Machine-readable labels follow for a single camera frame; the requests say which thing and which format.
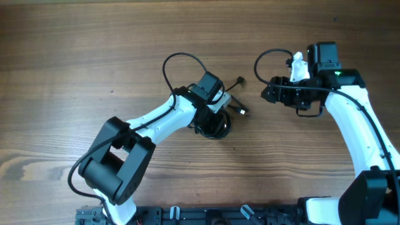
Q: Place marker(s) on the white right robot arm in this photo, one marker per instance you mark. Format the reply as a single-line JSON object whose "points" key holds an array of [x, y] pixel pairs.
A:
{"points": [[373, 196]]}

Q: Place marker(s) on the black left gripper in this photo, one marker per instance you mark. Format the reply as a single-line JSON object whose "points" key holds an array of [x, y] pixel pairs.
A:
{"points": [[212, 129]]}

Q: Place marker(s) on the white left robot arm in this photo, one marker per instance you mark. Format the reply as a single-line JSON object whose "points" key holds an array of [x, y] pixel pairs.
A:
{"points": [[116, 162]]}

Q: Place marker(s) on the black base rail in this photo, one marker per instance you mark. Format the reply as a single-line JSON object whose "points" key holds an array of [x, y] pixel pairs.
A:
{"points": [[275, 214]]}

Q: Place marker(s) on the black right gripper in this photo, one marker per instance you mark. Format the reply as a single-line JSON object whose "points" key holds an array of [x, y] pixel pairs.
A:
{"points": [[280, 94]]}

